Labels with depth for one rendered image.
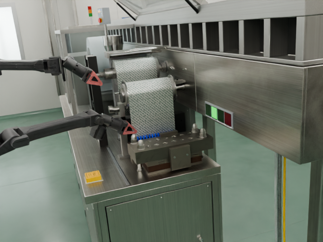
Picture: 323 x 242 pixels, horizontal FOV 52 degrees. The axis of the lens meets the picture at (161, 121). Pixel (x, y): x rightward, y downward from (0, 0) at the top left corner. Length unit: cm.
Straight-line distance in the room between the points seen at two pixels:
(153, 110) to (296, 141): 84
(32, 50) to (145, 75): 538
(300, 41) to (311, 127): 26
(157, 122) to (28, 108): 574
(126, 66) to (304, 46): 111
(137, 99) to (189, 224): 68
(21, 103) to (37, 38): 135
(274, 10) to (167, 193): 93
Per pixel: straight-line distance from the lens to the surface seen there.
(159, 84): 172
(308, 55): 105
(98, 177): 162
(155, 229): 168
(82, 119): 156
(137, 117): 170
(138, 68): 191
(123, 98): 169
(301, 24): 104
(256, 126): 125
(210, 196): 171
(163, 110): 174
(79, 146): 212
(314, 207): 138
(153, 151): 156
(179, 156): 159
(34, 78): 722
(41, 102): 730
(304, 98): 105
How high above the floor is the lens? 159
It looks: 16 degrees down
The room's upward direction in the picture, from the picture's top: 5 degrees counter-clockwise
